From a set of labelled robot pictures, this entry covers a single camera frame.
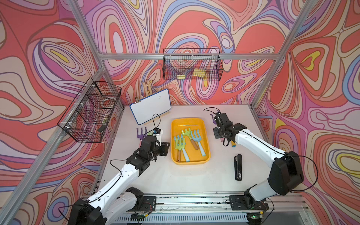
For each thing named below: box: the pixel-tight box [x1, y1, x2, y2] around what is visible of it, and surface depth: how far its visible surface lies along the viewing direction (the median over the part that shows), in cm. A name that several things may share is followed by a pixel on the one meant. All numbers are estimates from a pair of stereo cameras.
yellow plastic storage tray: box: [170, 117, 211, 165], surface depth 95 cm
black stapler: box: [233, 153, 243, 181], surface depth 86 cm
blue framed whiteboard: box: [129, 89, 172, 125], surface depth 94 cm
